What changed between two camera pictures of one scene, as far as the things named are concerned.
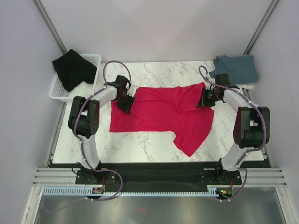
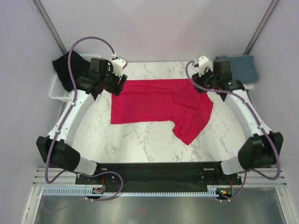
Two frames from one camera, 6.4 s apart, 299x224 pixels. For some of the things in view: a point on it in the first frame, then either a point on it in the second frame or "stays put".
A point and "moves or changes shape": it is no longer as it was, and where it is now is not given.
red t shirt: x=167 y=109 moves or changes shape
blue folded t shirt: x=240 y=69 stays put
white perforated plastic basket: x=58 y=91 stays put
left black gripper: x=126 y=108 to x=117 y=89
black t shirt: x=73 y=69 stays put
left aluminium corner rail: x=50 y=25 stays put
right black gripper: x=203 y=103 to x=198 y=80
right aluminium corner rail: x=264 y=20 stays put
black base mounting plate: x=157 y=177 stays put
